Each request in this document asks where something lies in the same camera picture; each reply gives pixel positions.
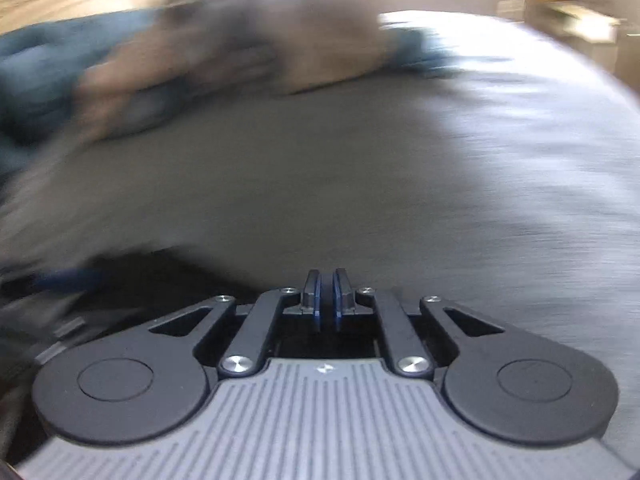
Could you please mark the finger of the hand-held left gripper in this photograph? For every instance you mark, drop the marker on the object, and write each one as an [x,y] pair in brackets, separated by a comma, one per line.
[70,280]

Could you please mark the light blue garment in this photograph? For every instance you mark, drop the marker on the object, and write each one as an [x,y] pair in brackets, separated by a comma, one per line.
[425,52]

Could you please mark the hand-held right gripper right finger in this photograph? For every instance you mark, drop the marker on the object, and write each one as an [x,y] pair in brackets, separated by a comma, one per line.
[339,300]

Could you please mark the black printed t-shirt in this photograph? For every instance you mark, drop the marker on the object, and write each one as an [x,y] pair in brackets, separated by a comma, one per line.
[150,275]

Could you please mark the tan jacket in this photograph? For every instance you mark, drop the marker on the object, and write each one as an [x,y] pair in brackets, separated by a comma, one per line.
[300,30]

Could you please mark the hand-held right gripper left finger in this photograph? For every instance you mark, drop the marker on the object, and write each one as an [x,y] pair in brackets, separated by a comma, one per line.
[315,300]

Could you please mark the teal duvet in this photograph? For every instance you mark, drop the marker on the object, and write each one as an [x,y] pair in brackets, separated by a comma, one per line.
[40,70]

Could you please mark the pale desk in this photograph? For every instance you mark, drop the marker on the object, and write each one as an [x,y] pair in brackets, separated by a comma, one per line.
[575,25]

